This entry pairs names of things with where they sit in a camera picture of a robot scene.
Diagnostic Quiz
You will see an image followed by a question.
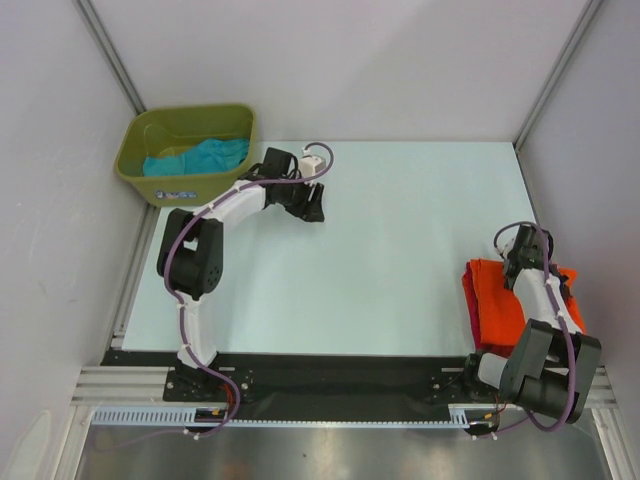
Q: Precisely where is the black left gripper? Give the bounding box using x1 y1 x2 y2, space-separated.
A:
277 172 323 223

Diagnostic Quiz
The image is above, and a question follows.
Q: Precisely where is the orange t shirt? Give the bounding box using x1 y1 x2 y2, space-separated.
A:
460 258 586 357

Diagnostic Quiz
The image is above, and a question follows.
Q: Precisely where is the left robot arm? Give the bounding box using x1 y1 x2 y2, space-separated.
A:
156 142 335 400

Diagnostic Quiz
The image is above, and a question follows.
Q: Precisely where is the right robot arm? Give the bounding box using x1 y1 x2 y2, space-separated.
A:
461 221 602 432

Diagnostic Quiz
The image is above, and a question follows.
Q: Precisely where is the teal t shirt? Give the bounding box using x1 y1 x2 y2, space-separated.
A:
143 138 250 177

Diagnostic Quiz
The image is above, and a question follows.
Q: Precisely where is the folded red t shirt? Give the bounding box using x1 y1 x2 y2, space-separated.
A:
462 264 483 349

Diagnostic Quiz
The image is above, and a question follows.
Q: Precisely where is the olive green plastic bin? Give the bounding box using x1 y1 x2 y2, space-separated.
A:
114 103 257 207

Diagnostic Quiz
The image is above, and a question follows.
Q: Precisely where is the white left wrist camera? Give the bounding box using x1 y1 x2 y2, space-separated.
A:
298 150 327 178

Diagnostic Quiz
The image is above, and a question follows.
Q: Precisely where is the slotted cable duct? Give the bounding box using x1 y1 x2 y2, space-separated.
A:
92 406 496 429

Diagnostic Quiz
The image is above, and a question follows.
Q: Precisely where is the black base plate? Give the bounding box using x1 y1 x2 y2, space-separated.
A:
102 350 506 423

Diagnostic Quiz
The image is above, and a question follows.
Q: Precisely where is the aluminium rail frame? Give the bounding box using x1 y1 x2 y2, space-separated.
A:
71 366 618 409

